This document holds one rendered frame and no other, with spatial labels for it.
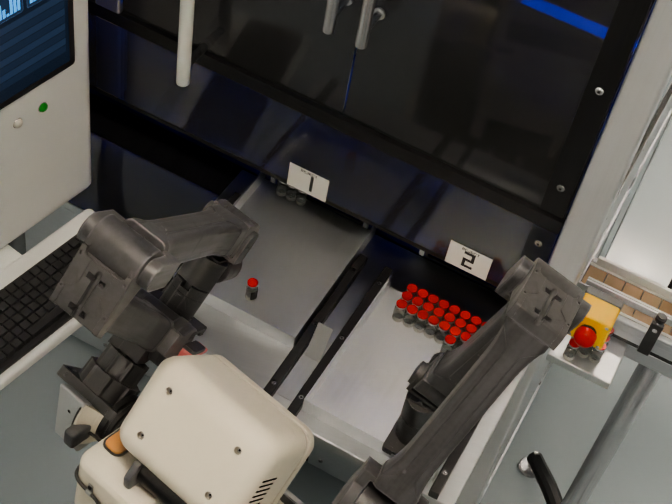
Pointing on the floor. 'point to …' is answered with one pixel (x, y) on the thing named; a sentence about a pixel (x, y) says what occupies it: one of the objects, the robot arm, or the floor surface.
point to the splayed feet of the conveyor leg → (536, 466)
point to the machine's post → (594, 199)
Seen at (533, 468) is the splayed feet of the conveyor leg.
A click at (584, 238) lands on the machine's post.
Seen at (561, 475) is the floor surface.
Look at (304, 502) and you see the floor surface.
